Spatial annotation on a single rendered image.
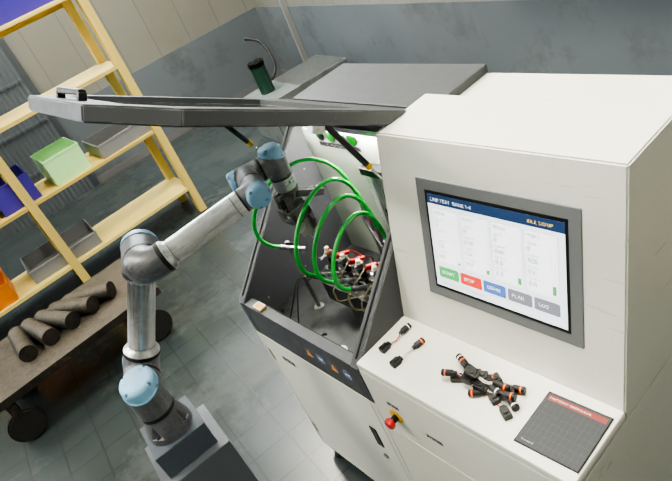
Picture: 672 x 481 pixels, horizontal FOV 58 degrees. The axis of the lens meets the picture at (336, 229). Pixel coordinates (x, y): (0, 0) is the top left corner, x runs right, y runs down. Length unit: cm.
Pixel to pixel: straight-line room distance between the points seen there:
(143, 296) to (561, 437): 124
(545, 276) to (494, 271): 15
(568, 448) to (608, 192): 58
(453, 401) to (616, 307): 49
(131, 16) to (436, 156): 621
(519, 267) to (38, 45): 638
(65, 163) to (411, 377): 390
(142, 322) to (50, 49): 556
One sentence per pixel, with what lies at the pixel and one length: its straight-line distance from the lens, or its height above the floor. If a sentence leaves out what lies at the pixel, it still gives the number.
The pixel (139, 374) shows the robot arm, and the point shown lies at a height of 113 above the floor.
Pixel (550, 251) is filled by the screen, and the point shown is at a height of 133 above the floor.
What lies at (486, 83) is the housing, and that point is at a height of 147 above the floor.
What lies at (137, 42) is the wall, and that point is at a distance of 752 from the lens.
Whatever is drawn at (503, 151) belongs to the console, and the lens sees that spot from 141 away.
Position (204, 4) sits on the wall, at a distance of 777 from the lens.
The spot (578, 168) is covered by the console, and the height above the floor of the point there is 153.
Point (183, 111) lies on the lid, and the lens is 135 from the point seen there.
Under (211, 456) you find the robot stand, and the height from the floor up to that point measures 80.
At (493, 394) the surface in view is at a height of 100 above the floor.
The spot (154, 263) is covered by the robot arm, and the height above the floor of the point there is 146.
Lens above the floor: 223
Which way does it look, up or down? 31 degrees down
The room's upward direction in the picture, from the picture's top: 24 degrees counter-clockwise
